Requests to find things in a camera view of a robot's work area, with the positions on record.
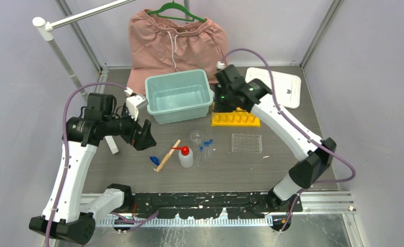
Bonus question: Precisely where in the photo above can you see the wooden test tube clamp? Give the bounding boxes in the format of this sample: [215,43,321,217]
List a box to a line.
[155,139,181,172]

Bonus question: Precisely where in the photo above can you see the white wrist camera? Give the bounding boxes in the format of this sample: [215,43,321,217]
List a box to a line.
[216,61,226,70]
[124,87,148,121]

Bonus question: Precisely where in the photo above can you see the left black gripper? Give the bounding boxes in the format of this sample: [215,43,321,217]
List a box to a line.
[103,103,156,150]

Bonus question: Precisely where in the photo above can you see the yellow test tube rack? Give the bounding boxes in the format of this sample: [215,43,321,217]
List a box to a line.
[211,108,261,128]

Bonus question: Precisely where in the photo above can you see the small clear glass beaker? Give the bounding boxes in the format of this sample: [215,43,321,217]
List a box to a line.
[190,130,204,146]

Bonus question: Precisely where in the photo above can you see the white metal clothes rack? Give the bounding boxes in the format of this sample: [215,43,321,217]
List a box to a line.
[32,0,137,155]

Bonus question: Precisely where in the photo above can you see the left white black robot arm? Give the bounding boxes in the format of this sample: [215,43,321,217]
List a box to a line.
[29,90,156,245]

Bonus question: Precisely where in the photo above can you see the pink shorts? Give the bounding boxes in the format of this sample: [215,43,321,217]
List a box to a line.
[127,9,228,94]

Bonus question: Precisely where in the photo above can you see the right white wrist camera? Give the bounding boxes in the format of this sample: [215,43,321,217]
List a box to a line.
[216,61,226,70]

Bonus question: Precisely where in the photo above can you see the white red wash bottle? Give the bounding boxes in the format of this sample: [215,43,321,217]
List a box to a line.
[171,146,194,168]

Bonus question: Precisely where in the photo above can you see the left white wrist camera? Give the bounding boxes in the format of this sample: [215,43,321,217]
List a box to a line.
[124,87,148,121]

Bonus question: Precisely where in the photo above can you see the white plastic tray lid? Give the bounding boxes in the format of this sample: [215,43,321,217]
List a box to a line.
[245,67,301,109]

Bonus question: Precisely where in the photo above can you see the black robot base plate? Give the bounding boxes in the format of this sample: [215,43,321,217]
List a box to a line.
[113,191,302,220]

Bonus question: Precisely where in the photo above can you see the clear well plate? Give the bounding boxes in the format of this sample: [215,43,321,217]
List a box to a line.
[231,133,263,153]

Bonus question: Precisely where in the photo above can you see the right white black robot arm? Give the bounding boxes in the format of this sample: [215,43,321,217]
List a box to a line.
[213,62,336,211]

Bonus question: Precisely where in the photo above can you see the blue cap test tube lying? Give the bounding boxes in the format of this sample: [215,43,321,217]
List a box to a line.
[149,151,166,166]

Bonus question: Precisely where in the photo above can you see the green clothes hanger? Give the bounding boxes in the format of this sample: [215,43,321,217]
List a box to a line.
[147,1,207,23]

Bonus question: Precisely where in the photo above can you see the teal plastic bin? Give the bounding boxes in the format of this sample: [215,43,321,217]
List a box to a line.
[145,69,213,125]

